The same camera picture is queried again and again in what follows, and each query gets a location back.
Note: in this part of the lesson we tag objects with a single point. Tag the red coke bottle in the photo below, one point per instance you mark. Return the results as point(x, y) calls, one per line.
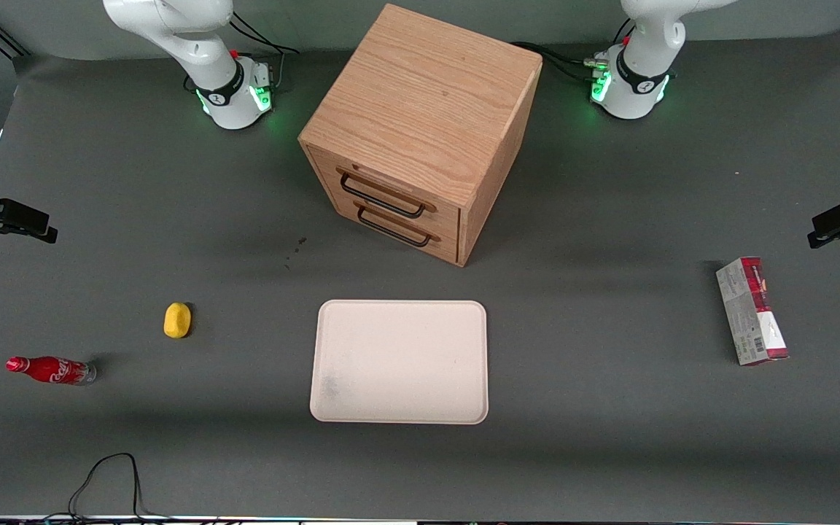
point(55, 370)

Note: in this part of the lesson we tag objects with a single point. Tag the dark grey table mat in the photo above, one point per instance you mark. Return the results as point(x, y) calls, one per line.
point(609, 452)

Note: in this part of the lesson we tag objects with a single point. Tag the wooden drawer front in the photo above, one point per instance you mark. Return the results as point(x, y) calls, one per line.
point(442, 248)
point(398, 186)

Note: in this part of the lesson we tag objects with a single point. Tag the oak wooden drawer cabinet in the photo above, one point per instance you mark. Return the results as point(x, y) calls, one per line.
point(420, 95)

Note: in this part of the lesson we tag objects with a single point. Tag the red plaid cardboard box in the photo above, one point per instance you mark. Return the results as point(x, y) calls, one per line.
point(752, 313)

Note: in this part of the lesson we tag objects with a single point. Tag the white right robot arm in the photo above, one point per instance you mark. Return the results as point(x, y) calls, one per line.
point(194, 44)

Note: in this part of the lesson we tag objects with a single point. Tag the cream rectangular plastic tray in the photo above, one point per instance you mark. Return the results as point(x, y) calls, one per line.
point(399, 361)

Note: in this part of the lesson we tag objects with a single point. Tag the yellow lemon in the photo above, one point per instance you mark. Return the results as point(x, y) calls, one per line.
point(177, 321)

